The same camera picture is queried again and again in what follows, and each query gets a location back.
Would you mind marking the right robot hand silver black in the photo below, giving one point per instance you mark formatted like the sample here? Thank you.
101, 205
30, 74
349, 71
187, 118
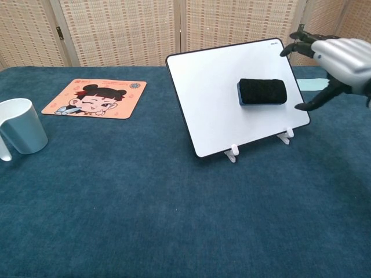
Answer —
345, 63

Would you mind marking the black eraser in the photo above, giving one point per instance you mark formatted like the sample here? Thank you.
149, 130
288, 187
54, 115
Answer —
262, 91

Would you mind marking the white whiteboard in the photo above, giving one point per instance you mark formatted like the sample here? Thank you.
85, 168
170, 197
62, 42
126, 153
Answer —
208, 101

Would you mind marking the white and blue card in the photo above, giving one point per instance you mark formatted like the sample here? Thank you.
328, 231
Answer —
311, 85

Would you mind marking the woven folding screen panel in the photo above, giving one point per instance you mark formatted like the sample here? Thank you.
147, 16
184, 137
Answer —
237, 20
333, 17
26, 29
116, 29

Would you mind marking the black screen hinge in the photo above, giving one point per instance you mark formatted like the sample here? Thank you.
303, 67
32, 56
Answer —
59, 32
301, 27

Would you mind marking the dark blue table cloth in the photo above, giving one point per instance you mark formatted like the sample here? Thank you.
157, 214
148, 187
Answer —
145, 202

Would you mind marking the cartoon girl mouse pad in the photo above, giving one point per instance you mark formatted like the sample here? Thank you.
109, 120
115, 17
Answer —
95, 100

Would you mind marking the light blue mug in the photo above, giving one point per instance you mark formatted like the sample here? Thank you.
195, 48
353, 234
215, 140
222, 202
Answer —
26, 130

